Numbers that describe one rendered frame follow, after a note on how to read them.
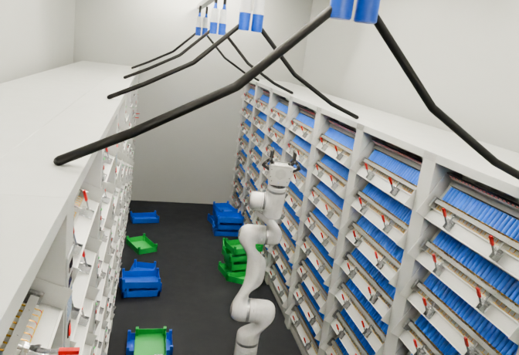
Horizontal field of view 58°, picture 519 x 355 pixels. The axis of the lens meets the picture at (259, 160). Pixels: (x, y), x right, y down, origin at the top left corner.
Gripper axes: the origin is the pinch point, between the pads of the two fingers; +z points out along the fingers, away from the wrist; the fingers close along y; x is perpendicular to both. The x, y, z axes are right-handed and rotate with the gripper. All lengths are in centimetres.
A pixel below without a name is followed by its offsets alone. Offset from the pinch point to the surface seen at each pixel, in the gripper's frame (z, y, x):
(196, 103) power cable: 37, 35, -65
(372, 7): 66, -6, -55
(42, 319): 1, 60, -106
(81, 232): -8, 65, -61
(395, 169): -13, -61, 25
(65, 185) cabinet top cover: 22, 61, -88
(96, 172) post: -4, 69, -31
